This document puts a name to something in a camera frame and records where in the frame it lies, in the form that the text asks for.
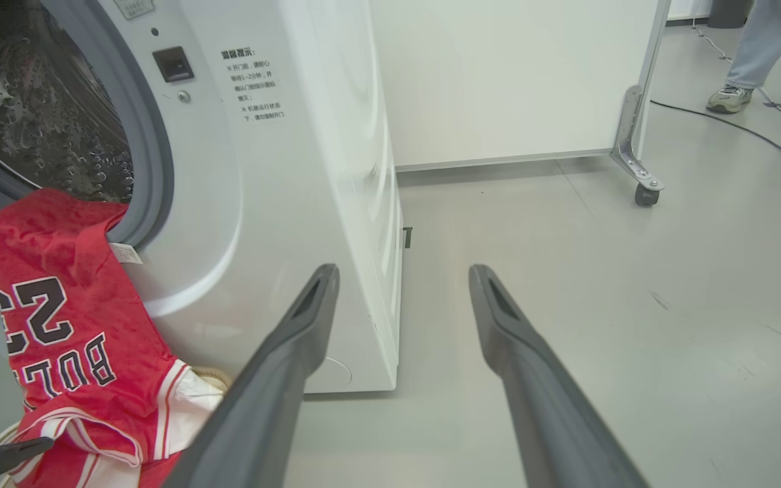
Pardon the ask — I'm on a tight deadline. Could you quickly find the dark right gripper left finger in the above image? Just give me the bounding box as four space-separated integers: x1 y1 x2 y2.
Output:
163 264 341 488

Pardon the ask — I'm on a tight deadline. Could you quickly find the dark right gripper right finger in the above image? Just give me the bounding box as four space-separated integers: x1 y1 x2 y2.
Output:
468 264 649 488

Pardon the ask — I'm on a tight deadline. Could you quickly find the red basketball jersey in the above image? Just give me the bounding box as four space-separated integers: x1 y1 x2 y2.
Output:
0 188 225 488

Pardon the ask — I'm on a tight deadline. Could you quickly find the white front-load washing machine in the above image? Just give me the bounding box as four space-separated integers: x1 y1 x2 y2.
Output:
0 0 405 394

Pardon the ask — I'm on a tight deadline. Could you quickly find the white partition panel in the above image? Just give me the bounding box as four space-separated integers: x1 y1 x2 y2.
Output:
370 0 670 171

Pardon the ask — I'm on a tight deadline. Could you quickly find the grey sneaker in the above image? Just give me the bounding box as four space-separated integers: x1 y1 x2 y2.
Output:
706 84 755 115

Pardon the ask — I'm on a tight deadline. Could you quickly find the light blue jeans leg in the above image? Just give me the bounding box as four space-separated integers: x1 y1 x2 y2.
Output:
725 0 781 90

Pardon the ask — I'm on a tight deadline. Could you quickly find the dark grey bin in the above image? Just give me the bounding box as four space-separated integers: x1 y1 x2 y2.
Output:
707 0 755 29

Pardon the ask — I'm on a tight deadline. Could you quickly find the metal bracket with caster wheel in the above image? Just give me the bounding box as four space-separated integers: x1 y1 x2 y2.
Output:
610 85 666 207

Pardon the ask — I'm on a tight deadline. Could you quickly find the black floor cable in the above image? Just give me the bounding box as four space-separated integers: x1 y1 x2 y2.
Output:
649 100 781 182

